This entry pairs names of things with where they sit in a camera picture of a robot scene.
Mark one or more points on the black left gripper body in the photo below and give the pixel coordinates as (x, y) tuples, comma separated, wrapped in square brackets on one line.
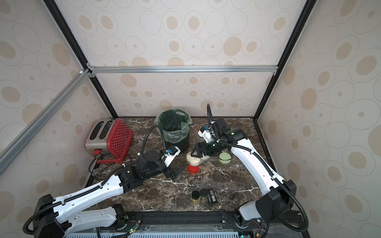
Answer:
[(170, 172)]

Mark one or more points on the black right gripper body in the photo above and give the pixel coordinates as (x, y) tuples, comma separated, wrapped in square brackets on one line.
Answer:
[(201, 148)]

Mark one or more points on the red jar lid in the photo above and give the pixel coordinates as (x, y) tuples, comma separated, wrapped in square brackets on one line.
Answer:
[(193, 169)]

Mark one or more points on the beige lid jar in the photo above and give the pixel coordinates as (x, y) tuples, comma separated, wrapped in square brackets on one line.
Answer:
[(195, 161)]

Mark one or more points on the light green jar lid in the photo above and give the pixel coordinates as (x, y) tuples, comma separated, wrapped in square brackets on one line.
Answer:
[(225, 158)]

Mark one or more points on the clear oatmeal jar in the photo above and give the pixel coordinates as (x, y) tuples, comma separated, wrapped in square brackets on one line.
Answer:
[(199, 139)]

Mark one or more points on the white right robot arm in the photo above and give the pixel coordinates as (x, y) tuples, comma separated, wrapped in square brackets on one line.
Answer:
[(279, 195)]

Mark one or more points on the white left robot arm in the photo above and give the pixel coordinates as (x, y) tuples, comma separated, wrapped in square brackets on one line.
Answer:
[(58, 217)]

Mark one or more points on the black trash bin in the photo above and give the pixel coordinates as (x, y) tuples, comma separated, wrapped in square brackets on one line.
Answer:
[(178, 138)]

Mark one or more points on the yellow spice jar black lid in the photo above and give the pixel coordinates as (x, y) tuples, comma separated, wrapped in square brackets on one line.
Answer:
[(195, 198)]

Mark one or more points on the dark spice jar black lid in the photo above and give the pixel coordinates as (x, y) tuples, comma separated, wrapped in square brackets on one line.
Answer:
[(203, 195)]

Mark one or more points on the small black box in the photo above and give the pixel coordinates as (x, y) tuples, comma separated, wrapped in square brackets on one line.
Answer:
[(211, 197)]

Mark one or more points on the red polka dot toaster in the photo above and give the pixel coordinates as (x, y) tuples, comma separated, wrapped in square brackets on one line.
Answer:
[(109, 141)]

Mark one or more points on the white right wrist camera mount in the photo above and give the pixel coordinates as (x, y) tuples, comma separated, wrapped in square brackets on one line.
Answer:
[(207, 134)]

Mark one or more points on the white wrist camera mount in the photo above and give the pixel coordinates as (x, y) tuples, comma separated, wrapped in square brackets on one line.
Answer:
[(171, 153), (207, 134)]

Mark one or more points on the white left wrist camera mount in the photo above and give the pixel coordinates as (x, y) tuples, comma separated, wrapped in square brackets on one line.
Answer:
[(171, 153)]

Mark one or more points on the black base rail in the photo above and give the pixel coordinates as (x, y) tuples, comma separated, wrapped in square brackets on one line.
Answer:
[(220, 220)]

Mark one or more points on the aluminium frame rail back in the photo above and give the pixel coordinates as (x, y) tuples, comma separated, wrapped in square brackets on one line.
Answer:
[(184, 69)]

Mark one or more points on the aluminium frame rail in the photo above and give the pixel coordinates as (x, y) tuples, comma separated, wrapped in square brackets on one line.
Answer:
[(184, 69), (23, 139)]

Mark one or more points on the aluminium frame rail left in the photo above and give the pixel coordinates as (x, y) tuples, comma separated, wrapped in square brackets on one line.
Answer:
[(23, 139)]

